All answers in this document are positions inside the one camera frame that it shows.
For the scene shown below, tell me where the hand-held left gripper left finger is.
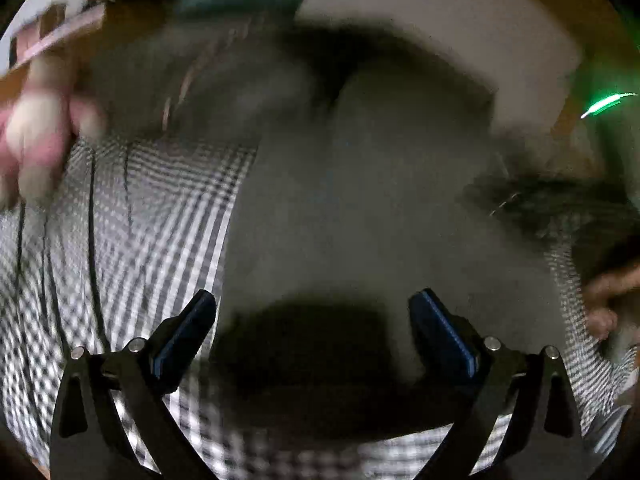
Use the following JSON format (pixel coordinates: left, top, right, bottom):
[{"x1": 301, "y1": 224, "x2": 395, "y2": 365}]
[{"x1": 50, "y1": 289, "x2": 218, "y2": 480}]

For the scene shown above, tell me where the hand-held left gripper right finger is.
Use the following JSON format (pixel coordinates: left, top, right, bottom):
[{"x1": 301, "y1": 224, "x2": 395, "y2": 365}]
[{"x1": 408, "y1": 288, "x2": 584, "y2": 480}]

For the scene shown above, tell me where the grey garment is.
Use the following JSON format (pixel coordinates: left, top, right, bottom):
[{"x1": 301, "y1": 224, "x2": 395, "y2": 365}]
[{"x1": 85, "y1": 15, "x2": 596, "y2": 447}]

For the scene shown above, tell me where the person's right hand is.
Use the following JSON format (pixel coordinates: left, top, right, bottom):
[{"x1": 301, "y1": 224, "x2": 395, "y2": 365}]
[{"x1": 582, "y1": 264, "x2": 640, "y2": 345}]

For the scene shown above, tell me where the black white checkered bed sheet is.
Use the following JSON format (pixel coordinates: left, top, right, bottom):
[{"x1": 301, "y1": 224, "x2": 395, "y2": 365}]
[{"x1": 0, "y1": 130, "x2": 640, "y2": 480}]

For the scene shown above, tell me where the dark cloth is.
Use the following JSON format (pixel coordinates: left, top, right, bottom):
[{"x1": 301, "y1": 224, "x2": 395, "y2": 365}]
[{"x1": 462, "y1": 167, "x2": 640, "y2": 281}]

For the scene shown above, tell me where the pink white object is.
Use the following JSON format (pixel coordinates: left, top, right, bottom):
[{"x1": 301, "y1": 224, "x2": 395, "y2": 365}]
[{"x1": 0, "y1": 54, "x2": 109, "y2": 211}]

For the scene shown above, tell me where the brown pink patterned blanket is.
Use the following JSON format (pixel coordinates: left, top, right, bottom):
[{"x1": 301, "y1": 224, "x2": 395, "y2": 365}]
[{"x1": 7, "y1": 0, "x2": 188, "y2": 73}]

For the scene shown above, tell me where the wooden bed frame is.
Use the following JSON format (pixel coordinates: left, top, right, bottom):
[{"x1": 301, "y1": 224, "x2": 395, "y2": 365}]
[{"x1": 492, "y1": 0, "x2": 618, "y2": 163}]

